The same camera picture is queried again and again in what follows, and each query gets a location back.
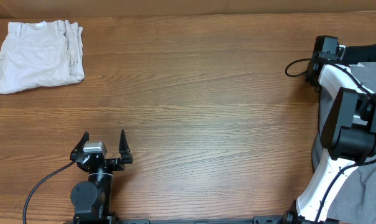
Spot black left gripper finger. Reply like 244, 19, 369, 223
70, 131, 89, 162
119, 130, 133, 164

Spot grey shorts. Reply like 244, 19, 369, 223
311, 62, 376, 224

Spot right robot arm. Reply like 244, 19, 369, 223
272, 35, 376, 223

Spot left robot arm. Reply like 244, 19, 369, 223
70, 131, 133, 223

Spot black garment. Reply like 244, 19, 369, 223
342, 44, 376, 65

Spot folded white shorts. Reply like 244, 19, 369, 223
0, 20, 85, 95

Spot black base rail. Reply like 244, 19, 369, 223
118, 215, 283, 224

